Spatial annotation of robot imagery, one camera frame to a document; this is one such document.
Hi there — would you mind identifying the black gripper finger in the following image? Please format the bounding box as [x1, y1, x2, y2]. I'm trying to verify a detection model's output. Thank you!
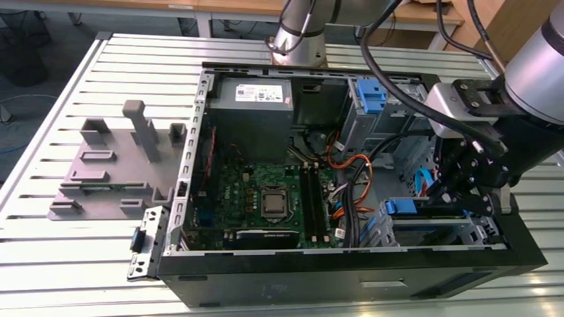
[430, 137, 470, 203]
[441, 187, 498, 216]

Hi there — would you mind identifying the hard disk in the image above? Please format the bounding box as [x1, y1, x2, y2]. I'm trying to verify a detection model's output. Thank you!
[385, 197, 471, 221]

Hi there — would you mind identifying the metal disk bay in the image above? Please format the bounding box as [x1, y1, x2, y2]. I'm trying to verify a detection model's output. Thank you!
[377, 194, 506, 247]

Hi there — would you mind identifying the grey metal drive cage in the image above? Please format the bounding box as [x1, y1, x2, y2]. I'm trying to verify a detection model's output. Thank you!
[342, 77, 442, 159]

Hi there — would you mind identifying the black RAM slot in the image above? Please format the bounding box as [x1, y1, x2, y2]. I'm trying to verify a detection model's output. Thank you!
[299, 160, 319, 243]
[310, 160, 333, 243]

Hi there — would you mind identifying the brown wooden cabinet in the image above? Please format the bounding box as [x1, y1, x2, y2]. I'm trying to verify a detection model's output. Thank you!
[449, 0, 564, 67]

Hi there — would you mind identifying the silver CPU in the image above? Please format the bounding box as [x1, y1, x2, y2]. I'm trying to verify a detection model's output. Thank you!
[263, 193, 287, 213]

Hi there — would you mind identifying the metal socket cover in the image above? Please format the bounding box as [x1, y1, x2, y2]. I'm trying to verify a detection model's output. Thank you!
[259, 185, 291, 222]

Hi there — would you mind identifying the black PC case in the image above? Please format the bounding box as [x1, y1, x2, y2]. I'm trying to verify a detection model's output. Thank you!
[157, 61, 550, 306]

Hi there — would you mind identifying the grey power supply unit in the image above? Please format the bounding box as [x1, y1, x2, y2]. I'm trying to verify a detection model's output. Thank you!
[206, 77, 295, 163]

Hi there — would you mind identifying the black graphics card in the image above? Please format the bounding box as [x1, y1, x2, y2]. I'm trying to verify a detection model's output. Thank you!
[223, 227, 301, 250]

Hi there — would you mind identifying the green motherboard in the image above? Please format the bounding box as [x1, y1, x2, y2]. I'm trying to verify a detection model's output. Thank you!
[183, 160, 350, 249]

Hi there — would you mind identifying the blue expansion slot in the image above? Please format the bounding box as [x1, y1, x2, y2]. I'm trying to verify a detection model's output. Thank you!
[197, 209, 217, 229]

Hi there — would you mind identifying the grey parts rack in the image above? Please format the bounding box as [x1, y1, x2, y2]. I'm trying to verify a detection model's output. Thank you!
[46, 98, 189, 222]

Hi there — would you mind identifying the green RAM stick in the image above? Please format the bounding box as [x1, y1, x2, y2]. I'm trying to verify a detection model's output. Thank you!
[79, 184, 147, 193]

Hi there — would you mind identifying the black round bin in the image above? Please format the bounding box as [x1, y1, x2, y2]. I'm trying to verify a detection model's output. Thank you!
[0, 9, 54, 87]

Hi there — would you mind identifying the blue data wire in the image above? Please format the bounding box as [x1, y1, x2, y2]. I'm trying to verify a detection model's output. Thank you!
[413, 166, 437, 199]

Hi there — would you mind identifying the orange yellow wire bundle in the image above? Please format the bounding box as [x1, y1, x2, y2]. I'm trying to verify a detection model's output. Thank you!
[326, 130, 377, 219]

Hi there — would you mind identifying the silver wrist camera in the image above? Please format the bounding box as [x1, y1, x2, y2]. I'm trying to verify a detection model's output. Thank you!
[426, 83, 482, 137]

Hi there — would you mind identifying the black cable bundle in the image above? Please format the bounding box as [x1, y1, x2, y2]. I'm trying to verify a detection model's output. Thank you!
[343, 128, 438, 247]

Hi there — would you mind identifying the blue drive carrier handle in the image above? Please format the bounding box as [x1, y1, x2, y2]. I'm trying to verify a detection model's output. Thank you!
[358, 79, 389, 115]

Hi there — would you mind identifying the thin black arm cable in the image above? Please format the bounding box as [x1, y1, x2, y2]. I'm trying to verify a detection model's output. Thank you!
[437, 0, 495, 62]
[467, 0, 509, 73]

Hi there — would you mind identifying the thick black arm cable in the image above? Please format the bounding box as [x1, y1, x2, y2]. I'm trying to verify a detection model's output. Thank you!
[359, 0, 509, 153]

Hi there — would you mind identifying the red black twisted wire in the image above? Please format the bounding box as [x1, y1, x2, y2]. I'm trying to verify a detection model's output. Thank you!
[197, 127, 218, 198]

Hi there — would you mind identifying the metal card retention bracket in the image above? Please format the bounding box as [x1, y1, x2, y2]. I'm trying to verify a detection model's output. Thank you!
[127, 203, 173, 281]

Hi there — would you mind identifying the wooden desk white frame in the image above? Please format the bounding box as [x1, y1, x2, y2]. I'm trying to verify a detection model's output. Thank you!
[66, 0, 467, 50]

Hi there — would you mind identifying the blue floor cable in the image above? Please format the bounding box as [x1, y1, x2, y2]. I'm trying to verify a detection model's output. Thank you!
[0, 93, 59, 108]
[0, 141, 30, 156]

